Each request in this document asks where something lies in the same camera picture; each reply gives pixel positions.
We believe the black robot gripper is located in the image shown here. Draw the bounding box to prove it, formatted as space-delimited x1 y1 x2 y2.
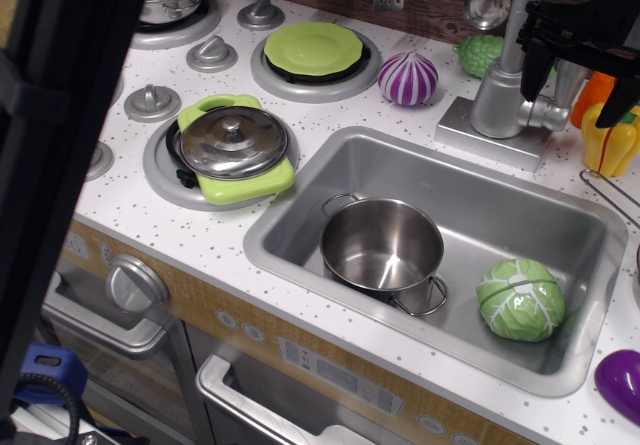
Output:
517 0 640 129

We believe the silver faucet lever handle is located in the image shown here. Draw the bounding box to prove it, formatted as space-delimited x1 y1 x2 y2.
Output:
517 59 587 132

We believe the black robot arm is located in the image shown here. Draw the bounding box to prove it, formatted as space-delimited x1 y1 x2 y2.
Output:
516 0 639 129

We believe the orange toy carrot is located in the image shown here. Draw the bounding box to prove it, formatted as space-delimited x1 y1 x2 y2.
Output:
570 71 616 128

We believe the yellow toy bell pepper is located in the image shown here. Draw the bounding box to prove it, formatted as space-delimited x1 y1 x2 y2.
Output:
581 103 639 178

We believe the silver toy faucet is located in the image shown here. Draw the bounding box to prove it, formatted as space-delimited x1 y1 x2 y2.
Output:
435 0 551 173

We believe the green toy artichoke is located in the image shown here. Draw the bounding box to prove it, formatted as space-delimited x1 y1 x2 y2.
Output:
452 35 504 79

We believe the hanging steel ladle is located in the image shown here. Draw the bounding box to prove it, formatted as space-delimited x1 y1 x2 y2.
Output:
463 0 511 31

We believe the grey sink basin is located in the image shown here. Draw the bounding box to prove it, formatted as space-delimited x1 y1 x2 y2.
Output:
244 127 628 397

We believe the purple white toy onion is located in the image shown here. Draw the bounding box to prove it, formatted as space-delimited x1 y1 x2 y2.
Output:
378 51 439 106

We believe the green toy cabbage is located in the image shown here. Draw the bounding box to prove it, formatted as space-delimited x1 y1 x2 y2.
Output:
476 258 566 343

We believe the steel pot in sink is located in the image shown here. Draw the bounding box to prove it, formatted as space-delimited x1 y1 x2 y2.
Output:
318 193 448 317

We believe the green plastic plate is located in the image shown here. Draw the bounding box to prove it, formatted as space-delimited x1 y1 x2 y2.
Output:
263 22 364 78

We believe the purple toy eggplant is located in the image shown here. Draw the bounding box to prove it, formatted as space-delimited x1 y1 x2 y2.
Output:
594 349 639 425

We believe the grey back right burner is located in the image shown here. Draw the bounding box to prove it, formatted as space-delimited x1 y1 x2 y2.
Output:
250 32 382 104

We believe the grey burner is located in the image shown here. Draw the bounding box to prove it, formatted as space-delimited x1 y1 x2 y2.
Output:
143 119 299 211
130 0 221 50
250 32 382 104

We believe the grey stove knob top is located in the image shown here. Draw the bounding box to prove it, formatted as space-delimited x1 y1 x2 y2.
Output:
237 0 285 31

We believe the grey stove knob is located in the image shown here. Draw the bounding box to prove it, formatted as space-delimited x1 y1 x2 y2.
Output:
124 84 181 123
186 35 238 73
237 0 285 31

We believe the steel pot lid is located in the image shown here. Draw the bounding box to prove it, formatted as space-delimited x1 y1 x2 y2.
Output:
178 105 290 180

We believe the grey stove knob middle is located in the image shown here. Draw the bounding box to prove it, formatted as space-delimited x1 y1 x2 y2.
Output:
186 35 238 73

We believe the grey back left burner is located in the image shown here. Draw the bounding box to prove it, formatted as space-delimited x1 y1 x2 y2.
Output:
130 0 221 50

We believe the green plastic cutting board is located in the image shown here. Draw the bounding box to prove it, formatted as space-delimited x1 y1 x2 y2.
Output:
178 95 295 206

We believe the grey stove knob lower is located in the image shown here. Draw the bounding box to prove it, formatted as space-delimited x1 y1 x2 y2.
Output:
124 84 181 123

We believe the grey front burner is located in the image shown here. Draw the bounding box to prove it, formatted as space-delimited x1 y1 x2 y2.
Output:
143 119 299 211

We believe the grey stove knob edge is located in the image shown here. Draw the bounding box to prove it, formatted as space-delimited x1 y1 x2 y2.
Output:
85 141 114 182

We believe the round grey oven dial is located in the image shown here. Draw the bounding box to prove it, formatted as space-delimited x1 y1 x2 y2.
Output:
105 254 169 314

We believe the blue clamp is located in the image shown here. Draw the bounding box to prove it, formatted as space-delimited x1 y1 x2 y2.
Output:
13 342 88 405

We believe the steel wire utensil handle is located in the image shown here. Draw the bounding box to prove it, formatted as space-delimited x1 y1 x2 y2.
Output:
579 168 639 229

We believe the grey dishwasher door handle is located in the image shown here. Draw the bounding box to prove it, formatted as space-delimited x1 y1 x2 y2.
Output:
196 354 404 444

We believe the grey oven door handle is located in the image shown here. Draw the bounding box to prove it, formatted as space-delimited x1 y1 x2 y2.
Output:
42 272 168 360

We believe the black camera frame post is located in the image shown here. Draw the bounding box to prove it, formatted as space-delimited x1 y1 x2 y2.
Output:
1 0 143 406

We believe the black coiled cable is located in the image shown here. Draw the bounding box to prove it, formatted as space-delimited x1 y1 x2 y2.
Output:
17 372 84 445

